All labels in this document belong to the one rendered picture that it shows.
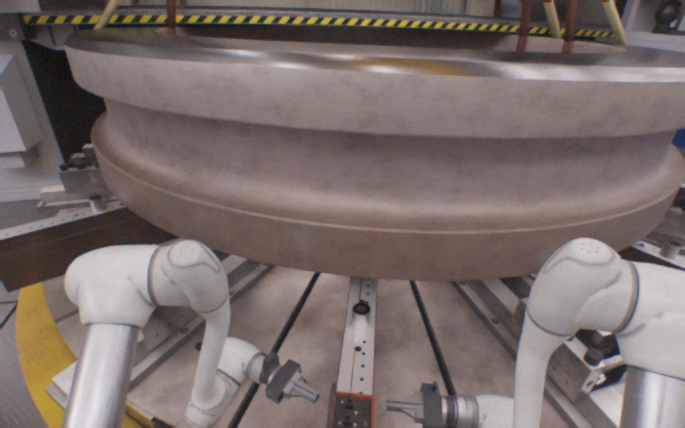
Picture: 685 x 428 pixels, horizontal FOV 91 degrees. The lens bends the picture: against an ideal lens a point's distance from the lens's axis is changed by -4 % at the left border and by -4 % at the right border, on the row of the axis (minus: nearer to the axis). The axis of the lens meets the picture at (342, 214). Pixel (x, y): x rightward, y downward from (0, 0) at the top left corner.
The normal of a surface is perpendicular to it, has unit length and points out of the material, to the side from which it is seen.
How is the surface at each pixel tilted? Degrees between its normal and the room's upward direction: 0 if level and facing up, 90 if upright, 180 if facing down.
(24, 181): 90
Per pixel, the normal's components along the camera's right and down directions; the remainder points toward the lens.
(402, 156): -0.06, 0.49
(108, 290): 0.16, -0.34
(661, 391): -0.65, -0.35
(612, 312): -0.43, 0.33
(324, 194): -0.15, 0.11
